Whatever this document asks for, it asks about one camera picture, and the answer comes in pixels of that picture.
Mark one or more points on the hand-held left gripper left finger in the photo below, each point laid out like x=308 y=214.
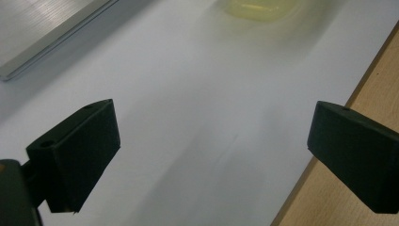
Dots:
x=78 y=157

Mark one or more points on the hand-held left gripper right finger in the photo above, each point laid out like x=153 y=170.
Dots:
x=357 y=153

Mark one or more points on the green lidded plastic container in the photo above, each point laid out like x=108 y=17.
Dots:
x=260 y=9

